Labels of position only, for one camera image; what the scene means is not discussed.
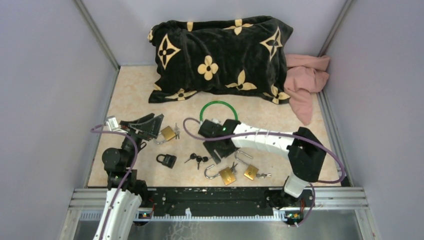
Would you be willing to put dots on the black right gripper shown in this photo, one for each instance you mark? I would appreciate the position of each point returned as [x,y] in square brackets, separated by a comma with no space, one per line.
[211,146]

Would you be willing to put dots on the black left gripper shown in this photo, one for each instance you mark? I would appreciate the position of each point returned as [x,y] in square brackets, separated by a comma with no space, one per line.
[148,126]

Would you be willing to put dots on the black headed keys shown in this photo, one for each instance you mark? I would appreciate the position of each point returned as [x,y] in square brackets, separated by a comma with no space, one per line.
[201,159]

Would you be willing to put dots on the brass padlock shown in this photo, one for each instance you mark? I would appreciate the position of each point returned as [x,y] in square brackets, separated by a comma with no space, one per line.
[225,174]
[166,134]
[251,171]

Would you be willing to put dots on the keys of padlock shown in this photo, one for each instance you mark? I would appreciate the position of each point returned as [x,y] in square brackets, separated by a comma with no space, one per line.
[233,168]
[263,175]

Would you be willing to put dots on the single black headed key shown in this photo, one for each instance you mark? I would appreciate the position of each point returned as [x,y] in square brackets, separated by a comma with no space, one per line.
[191,157]

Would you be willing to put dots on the silver padlock keys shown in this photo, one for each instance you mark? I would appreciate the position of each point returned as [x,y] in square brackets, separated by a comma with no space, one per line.
[177,132]

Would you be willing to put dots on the green cable lock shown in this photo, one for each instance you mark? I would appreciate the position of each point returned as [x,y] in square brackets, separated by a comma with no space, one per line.
[217,111]

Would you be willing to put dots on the black u-lock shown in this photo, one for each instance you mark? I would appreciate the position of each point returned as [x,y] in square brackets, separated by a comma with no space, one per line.
[166,160]

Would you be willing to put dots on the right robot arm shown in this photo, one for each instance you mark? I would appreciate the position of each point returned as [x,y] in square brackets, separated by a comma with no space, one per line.
[301,148]

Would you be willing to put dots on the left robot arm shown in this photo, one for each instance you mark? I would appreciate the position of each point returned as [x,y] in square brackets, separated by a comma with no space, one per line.
[125,192]

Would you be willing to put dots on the black floral plush blanket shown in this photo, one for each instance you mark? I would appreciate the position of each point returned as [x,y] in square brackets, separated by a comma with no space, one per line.
[243,57]

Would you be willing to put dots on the pink cloth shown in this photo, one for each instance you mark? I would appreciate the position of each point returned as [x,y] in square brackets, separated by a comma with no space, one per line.
[306,75]

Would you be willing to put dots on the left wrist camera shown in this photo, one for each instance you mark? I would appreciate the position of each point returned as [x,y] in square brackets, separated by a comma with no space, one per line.
[112,123]

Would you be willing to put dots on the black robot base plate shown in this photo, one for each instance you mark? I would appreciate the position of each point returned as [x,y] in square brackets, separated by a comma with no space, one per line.
[221,202]

